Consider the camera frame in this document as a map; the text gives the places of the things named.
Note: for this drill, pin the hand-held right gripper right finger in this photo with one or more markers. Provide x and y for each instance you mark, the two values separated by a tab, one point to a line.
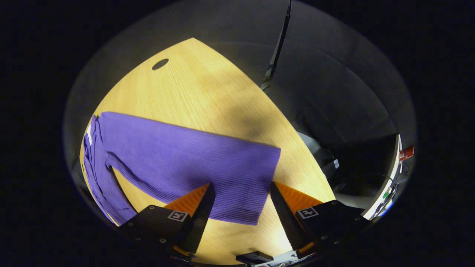
287	222

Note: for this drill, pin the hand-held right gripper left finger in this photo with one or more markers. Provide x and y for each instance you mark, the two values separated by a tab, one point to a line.
202	218

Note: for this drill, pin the purple knit cardigan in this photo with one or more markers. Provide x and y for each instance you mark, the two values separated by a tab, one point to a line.
185	159

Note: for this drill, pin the white flat panel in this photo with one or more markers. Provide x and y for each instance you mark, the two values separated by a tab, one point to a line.
373	212

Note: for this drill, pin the small red tag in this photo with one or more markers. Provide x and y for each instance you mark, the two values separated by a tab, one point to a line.
407	152

